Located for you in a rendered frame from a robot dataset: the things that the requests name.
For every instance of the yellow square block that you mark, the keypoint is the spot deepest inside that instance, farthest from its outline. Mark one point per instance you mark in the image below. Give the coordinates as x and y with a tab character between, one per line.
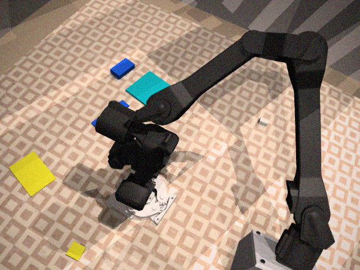
75	251

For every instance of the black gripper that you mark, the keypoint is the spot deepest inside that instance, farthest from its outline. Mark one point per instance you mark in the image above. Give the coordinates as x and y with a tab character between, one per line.
136	189

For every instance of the yellow flat rectangular plate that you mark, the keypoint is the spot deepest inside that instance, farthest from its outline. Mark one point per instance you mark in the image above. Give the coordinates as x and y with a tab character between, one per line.
32	173

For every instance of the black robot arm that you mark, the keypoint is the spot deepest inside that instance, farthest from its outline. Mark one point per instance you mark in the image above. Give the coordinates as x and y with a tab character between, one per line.
305	54

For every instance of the teal flat rectangular plate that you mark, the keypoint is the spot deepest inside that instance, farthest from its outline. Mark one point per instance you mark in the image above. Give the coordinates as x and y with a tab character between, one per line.
146	86

